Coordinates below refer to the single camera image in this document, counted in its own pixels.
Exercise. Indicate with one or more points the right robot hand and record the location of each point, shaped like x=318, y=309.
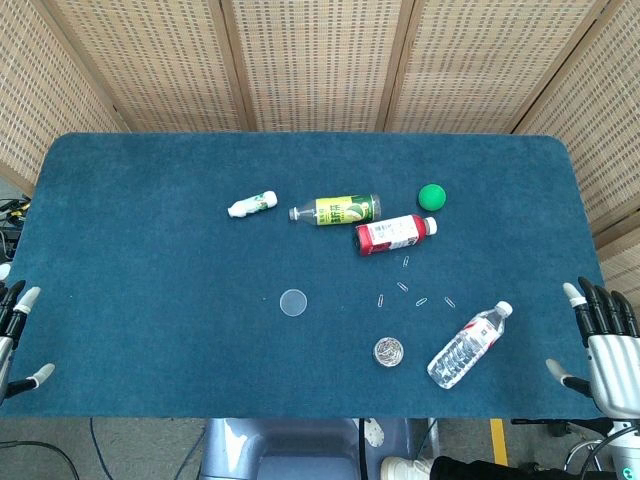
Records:
x=615, y=365

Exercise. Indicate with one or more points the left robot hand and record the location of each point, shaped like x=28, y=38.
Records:
x=9, y=320

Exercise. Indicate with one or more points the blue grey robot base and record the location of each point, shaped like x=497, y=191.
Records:
x=300, y=450

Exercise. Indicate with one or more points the round container of paperclips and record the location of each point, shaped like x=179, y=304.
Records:
x=388, y=352

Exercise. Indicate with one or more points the white rounded object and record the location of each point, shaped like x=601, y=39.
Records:
x=3, y=272

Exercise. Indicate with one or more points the yellow floor tape strip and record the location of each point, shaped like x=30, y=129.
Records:
x=499, y=445

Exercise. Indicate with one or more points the clear water bottle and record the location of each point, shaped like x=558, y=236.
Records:
x=467, y=345

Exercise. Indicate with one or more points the blue table mat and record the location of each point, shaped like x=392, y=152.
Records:
x=175, y=280

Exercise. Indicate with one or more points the black trouser leg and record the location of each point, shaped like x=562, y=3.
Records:
x=465, y=470

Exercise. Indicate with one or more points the white shoe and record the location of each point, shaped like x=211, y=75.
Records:
x=405, y=469

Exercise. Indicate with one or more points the green ball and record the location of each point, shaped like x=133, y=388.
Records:
x=432, y=197

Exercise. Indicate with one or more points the white perforated plate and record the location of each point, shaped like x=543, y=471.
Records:
x=374, y=432

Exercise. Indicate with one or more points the red label drink bottle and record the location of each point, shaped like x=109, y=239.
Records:
x=392, y=236

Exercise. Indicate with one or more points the small white bottle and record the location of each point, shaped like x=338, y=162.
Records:
x=252, y=204

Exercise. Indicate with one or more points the clear round lid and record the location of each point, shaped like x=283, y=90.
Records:
x=293, y=302

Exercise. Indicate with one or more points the yellow green label bottle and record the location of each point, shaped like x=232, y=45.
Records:
x=340, y=210

